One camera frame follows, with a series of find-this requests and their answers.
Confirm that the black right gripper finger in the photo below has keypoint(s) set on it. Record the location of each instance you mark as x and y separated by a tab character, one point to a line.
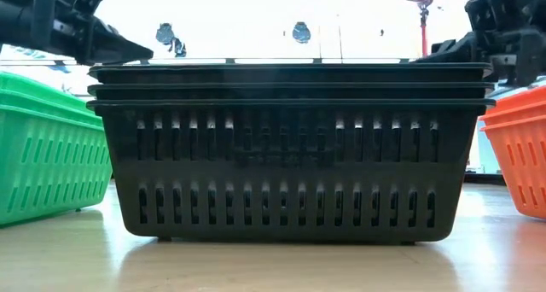
458	50

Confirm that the orange plastic basket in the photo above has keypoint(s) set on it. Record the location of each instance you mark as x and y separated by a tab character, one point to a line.
524	99
524	113
524	168

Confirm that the black plastic basket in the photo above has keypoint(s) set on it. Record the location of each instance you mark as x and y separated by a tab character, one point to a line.
290	73
290	168
290	91

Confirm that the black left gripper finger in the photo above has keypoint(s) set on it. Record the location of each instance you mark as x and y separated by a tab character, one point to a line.
115	46

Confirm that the dark round background fixture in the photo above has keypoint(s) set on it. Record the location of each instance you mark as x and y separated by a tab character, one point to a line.
165	33
301	32

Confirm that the long horizontal background rail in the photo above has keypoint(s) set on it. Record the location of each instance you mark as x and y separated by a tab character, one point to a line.
273	61

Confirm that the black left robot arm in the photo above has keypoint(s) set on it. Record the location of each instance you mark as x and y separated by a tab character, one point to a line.
15	23

